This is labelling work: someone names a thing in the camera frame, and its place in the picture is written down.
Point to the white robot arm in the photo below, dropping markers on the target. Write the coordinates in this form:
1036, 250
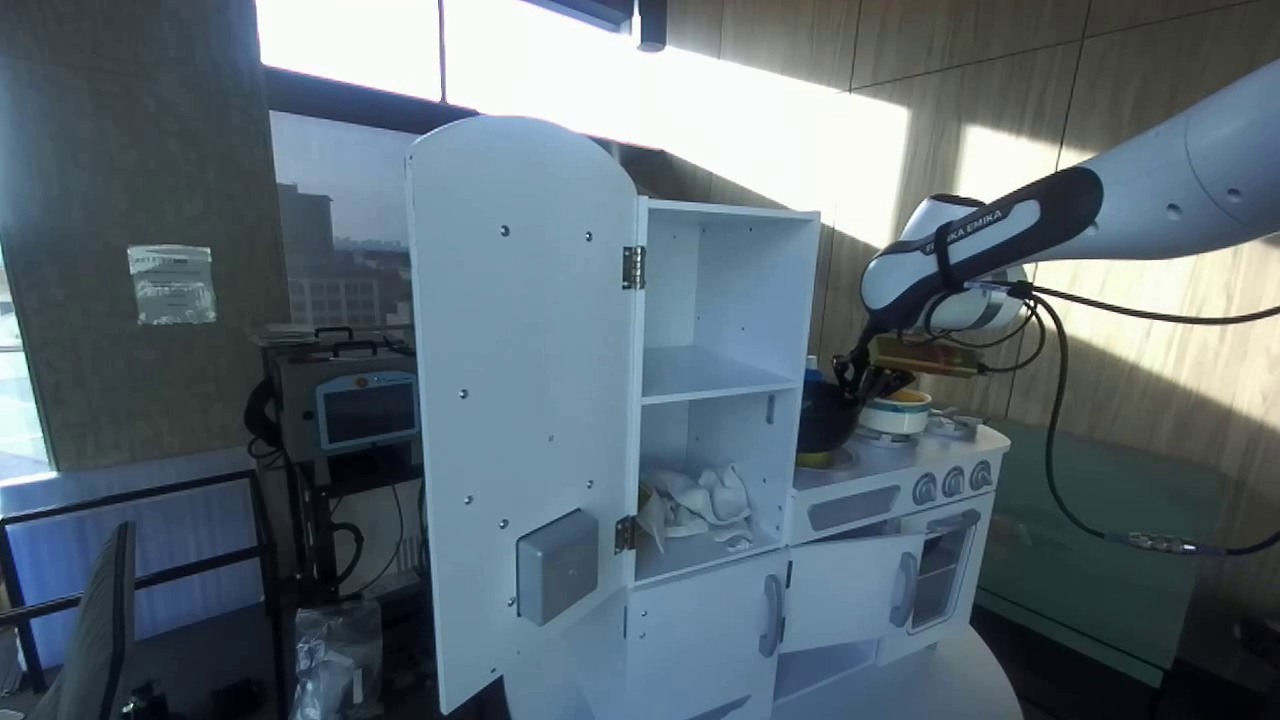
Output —
1199, 183

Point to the black metal railing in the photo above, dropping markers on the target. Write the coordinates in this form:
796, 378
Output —
200, 552

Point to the gold black gripper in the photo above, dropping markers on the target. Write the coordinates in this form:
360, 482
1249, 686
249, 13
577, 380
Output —
881, 365

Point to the paper sheet on wall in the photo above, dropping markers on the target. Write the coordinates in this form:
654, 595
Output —
175, 282

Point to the black bowl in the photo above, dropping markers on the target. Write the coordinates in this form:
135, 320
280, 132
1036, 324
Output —
825, 417

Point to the yellow toy cup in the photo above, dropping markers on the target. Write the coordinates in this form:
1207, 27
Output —
815, 457

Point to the white toy kitchen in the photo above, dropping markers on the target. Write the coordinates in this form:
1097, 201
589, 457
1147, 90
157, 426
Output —
851, 565

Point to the black equipment cart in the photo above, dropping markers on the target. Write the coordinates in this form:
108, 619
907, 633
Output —
327, 546

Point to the green cabinet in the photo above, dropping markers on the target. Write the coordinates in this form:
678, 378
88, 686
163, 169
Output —
1119, 607

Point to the grey monitor device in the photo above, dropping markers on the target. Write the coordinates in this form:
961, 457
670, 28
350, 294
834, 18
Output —
340, 398

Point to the open white cabinet door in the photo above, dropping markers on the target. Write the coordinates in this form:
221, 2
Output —
528, 398

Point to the white round table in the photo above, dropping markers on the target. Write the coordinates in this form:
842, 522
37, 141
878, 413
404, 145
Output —
945, 683

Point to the grey box on door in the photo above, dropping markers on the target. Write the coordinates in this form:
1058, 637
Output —
558, 565

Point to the crumpled white cloth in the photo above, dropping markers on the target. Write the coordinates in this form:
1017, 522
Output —
678, 507

